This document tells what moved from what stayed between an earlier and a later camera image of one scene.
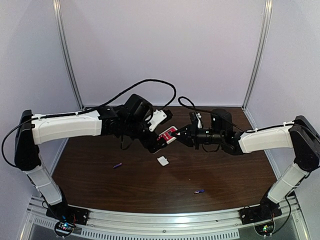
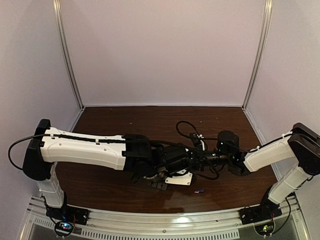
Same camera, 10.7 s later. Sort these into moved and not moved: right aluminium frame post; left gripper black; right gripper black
Moved: right gripper black; left gripper black
Not moved: right aluminium frame post
